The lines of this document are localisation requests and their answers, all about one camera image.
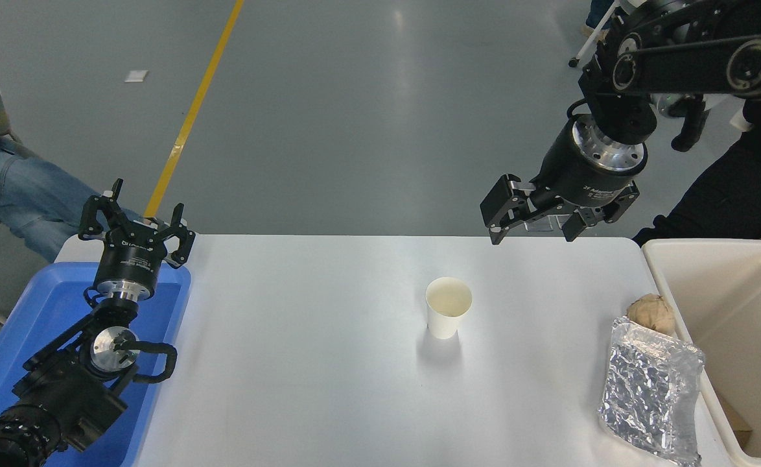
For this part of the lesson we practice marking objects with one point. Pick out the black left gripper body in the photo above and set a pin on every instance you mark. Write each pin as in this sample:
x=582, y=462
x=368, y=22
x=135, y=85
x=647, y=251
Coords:
x=128, y=263

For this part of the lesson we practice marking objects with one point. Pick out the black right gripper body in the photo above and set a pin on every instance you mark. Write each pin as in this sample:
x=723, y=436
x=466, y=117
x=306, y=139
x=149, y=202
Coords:
x=581, y=178

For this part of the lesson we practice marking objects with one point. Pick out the white paper cup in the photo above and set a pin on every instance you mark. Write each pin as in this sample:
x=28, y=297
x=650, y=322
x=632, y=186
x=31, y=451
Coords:
x=445, y=324

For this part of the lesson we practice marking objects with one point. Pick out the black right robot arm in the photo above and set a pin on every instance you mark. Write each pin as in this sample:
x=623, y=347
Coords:
x=685, y=65

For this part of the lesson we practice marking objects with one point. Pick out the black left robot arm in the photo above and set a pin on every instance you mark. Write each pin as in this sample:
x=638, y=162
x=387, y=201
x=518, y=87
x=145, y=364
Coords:
x=63, y=395

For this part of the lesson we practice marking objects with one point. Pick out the silver floor plate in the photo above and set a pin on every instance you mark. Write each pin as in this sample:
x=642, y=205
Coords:
x=539, y=225

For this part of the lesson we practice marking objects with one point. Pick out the person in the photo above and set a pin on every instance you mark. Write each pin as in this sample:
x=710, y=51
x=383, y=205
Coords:
x=743, y=188
x=597, y=13
x=17, y=194

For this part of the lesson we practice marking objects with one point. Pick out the blue plastic tray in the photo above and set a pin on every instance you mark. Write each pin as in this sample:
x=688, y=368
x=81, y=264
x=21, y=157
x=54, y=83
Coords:
x=43, y=311

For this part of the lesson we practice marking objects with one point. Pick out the crumpled tan paper ball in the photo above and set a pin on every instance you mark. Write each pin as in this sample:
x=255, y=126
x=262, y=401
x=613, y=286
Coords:
x=649, y=312

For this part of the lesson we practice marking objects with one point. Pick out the white wheeled chair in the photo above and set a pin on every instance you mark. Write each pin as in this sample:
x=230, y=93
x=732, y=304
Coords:
x=586, y=44

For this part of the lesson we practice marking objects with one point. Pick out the large pale bin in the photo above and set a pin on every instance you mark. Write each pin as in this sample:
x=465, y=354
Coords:
x=743, y=298

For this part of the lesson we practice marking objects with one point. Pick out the crumpled silver foil tray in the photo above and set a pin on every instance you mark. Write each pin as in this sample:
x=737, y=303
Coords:
x=646, y=389

